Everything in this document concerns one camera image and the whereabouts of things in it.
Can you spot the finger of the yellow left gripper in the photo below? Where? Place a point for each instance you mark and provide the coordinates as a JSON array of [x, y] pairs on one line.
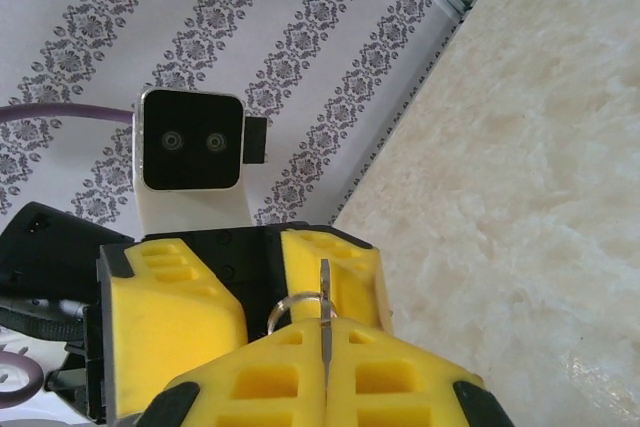
[[355, 292], [165, 317]]

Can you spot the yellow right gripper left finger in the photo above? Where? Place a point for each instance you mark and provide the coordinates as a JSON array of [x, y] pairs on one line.
[[300, 357]]

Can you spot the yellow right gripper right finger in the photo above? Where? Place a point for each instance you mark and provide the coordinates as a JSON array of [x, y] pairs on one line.
[[380, 352]]

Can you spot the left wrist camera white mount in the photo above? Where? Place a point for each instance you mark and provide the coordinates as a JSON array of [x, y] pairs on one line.
[[190, 142]]

